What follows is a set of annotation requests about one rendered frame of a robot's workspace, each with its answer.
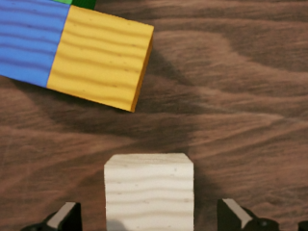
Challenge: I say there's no green cube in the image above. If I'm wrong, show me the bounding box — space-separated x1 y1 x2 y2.
51 0 96 10

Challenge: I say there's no white cube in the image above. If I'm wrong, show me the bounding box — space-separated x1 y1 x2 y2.
105 153 193 231

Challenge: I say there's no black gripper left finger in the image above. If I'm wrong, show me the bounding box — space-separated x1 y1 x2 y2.
20 203 83 231

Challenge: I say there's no blue cube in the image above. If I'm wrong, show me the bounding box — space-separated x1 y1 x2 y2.
0 0 70 88

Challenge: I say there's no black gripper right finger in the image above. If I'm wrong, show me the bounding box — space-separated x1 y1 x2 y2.
217 198 308 231

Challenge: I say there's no yellow cube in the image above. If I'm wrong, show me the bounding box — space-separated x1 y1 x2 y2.
46 6 154 112

